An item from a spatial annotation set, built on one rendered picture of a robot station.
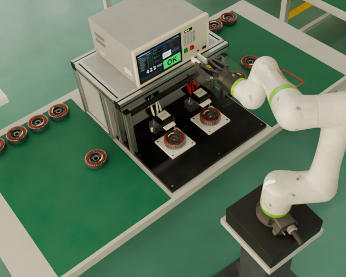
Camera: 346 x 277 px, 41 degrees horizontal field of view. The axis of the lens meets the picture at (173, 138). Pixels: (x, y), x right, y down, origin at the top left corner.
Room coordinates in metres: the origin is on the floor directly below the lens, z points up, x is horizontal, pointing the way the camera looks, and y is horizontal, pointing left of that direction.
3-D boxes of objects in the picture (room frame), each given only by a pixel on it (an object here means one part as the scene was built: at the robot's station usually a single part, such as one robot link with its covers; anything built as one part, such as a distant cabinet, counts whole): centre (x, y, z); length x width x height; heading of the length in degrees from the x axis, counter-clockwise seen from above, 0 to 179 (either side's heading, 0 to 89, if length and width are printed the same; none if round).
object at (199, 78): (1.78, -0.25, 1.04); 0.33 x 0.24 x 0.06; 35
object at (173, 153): (1.60, -0.01, 0.78); 0.15 x 0.15 x 0.01; 35
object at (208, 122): (1.74, -0.21, 0.80); 0.11 x 0.11 x 0.04
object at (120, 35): (1.94, 0.06, 1.22); 0.44 x 0.39 x 0.20; 125
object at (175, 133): (1.60, -0.01, 0.80); 0.11 x 0.11 x 0.04
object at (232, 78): (1.55, -0.29, 1.18); 0.09 x 0.06 x 0.12; 125
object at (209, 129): (1.74, -0.21, 0.78); 0.15 x 0.15 x 0.01; 35
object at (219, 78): (1.61, -0.25, 1.18); 0.09 x 0.08 x 0.07; 35
